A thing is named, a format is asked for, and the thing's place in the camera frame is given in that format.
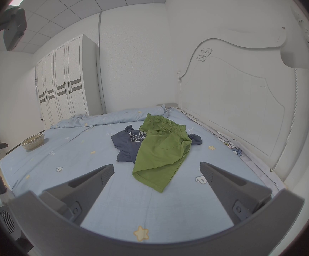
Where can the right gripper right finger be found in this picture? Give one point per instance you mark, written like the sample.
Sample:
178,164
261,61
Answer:
223,188

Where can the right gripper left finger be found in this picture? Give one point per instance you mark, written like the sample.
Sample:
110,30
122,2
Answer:
90,185

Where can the green shorts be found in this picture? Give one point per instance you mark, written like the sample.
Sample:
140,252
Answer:
162,153

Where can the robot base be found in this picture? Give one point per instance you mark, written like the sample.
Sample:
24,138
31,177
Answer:
7,223

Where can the bed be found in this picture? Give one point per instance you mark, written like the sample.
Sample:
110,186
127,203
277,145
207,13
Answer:
63,156

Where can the round woven basket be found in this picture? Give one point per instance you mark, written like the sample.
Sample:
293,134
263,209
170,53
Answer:
33,141

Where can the dark blue printed T-shirt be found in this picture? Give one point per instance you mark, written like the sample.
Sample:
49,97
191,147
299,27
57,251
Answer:
123,143

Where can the pale blue quilt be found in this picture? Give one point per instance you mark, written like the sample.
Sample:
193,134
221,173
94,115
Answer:
103,119

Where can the white wardrobe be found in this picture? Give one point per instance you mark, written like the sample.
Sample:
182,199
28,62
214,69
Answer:
71,76

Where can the grey vertical wall duct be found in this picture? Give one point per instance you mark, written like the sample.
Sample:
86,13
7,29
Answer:
101,63

